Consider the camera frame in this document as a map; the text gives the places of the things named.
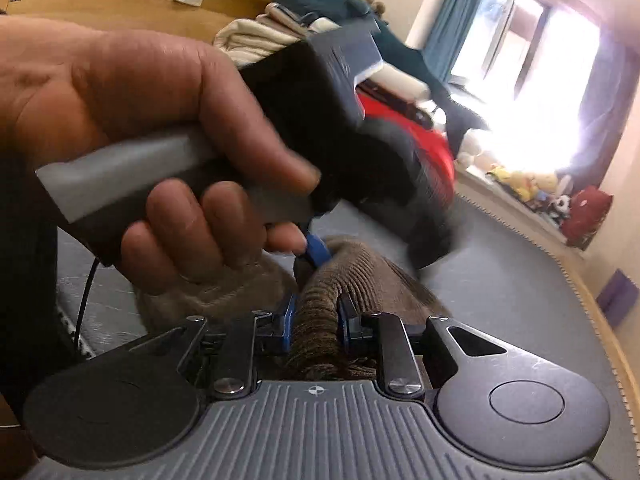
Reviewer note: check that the white folded cloth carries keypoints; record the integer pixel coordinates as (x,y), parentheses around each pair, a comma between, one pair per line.
(389,78)

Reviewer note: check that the panda plush toy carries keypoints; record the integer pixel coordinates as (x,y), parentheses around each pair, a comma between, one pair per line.
(559,208)

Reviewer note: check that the cream folded blanket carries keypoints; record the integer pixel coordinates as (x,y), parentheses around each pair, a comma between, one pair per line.
(246,42)

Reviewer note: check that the brown corduroy pants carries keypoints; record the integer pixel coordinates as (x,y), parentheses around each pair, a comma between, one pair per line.
(372,282)

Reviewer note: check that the purple yoga mat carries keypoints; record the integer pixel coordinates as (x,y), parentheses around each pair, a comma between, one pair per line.
(617,297)

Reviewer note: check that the white plush toy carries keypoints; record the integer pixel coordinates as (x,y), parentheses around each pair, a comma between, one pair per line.
(475,150)

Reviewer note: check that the blue curtain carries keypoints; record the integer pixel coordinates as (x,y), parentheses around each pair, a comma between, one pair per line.
(447,36)

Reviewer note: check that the teal shark plush toy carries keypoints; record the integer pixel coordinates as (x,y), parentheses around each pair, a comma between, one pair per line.
(459,119)

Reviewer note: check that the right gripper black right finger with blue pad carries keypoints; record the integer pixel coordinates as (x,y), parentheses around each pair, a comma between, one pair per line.
(382,337)

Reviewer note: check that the yellow bear plush toy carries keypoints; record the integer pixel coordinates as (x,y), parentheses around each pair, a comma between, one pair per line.
(525,186)

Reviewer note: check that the window frame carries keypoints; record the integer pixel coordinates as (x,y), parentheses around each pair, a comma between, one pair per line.
(512,41)

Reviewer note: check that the person's left hand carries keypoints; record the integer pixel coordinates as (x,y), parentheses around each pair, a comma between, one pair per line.
(102,117)

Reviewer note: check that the red folded blanket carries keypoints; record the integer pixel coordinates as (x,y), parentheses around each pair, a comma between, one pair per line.
(432,145)

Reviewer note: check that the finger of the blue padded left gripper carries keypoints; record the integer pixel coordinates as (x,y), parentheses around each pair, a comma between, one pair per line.
(314,257)

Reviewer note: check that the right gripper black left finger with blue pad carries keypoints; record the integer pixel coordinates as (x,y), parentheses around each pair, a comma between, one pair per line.
(235,355)

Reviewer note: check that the red patterned cushion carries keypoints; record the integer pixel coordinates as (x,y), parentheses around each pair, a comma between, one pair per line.
(588,209)

